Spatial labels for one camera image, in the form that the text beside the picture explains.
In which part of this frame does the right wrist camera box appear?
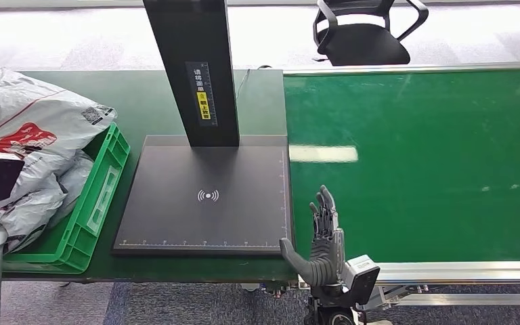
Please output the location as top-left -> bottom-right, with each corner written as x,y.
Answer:
341,255 -> 381,308

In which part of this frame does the green plastic crate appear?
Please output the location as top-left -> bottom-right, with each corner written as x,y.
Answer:
1,122 -> 131,275

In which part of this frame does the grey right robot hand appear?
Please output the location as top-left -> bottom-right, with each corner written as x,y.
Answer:
280,184 -> 347,289

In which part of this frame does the black inbound scanner machine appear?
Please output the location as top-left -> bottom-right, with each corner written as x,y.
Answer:
110,0 -> 293,257

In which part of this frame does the black office chair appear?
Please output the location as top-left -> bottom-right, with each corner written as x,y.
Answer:
311,0 -> 429,67

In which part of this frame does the yellow warning sticker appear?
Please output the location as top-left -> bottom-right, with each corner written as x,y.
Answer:
196,91 -> 212,121

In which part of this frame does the green conveyor belt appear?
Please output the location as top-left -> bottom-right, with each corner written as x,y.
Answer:
282,60 -> 520,320

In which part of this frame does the grey package with red print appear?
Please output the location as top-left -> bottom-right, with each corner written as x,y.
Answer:
0,172 -> 69,255

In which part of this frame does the grey courier bag package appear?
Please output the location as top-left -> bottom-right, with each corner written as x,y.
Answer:
0,63 -> 118,212

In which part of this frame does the thin grey cable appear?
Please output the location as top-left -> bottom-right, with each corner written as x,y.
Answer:
236,65 -> 274,100

